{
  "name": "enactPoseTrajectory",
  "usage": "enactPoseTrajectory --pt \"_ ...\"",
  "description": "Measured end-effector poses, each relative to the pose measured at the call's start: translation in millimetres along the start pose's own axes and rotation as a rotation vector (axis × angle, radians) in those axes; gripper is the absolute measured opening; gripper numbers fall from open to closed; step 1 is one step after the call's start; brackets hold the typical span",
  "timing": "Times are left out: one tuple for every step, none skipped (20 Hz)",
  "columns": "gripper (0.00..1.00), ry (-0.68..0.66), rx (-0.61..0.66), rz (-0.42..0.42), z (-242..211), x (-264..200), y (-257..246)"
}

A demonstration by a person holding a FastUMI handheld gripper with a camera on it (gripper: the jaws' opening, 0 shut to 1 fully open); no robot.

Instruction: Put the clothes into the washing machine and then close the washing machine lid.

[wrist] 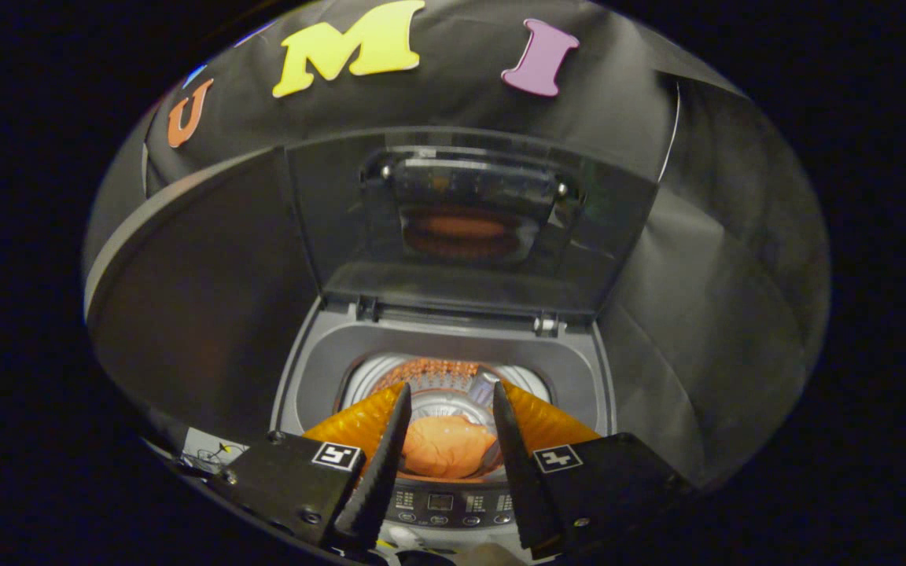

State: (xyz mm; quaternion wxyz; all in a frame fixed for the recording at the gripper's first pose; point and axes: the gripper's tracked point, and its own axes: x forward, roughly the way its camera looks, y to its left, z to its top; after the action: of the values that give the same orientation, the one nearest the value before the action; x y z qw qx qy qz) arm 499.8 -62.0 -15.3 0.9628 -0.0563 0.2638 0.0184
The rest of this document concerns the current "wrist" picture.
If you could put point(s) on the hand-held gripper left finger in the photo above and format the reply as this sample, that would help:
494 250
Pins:
382 472

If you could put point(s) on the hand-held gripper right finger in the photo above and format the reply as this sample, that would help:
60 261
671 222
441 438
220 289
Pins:
520 472

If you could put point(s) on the orange yellow polo shirt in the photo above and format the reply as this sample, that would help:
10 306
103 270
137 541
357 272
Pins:
445 448

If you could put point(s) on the grey washing machine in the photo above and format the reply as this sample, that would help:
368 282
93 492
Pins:
327 354

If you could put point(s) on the dark washing machine lid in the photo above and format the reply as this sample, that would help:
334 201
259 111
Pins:
327 220

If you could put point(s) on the grey cabinet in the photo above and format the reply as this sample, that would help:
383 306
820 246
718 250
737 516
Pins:
209 314

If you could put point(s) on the black backdrop cloth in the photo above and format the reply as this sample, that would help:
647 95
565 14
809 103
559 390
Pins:
720 314

